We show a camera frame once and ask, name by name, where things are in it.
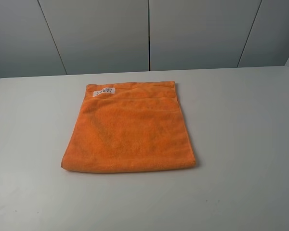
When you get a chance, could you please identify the orange towel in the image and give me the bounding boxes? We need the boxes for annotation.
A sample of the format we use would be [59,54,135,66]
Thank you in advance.
[61,81,196,173]

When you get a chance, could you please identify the white towel label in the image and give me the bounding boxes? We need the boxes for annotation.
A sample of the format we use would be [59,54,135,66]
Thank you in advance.
[92,88,115,97]

